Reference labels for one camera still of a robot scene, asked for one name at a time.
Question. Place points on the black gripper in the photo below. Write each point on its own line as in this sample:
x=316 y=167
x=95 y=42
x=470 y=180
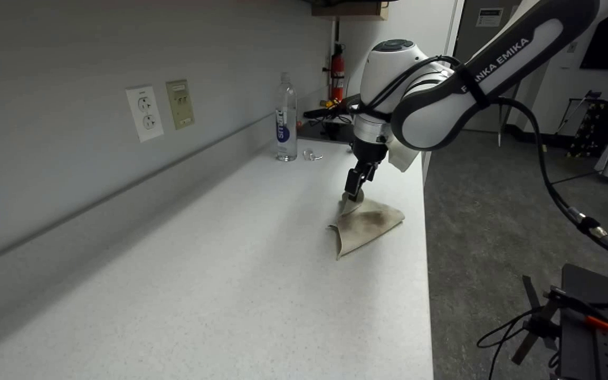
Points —
x=365 y=164

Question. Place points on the beige cloth towel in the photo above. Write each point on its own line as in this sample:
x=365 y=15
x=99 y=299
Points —
x=364 y=223

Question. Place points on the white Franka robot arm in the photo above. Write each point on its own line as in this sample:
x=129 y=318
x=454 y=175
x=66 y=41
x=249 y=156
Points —
x=459 y=91

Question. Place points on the clear plastic wrapper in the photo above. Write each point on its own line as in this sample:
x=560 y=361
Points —
x=308 y=153

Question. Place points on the black glass cooktop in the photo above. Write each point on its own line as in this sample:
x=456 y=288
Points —
x=316 y=128

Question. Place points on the clear plastic water bottle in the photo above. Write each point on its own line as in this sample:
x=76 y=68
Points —
x=285 y=128

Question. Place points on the red fire extinguisher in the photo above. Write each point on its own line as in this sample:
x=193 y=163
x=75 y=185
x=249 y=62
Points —
x=335 y=74

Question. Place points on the black tripod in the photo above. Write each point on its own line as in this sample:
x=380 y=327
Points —
x=533 y=324

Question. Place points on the orange black clamp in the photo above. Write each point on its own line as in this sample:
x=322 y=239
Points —
x=590 y=314

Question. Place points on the black perforated table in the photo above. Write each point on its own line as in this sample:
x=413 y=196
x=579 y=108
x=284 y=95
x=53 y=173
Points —
x=599 y=350

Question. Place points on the beige wall switch plate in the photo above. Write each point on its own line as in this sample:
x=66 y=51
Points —
x=180 y=104

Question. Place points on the white wall power outlet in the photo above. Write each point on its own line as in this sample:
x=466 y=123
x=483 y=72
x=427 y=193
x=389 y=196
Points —
x=145 y=115

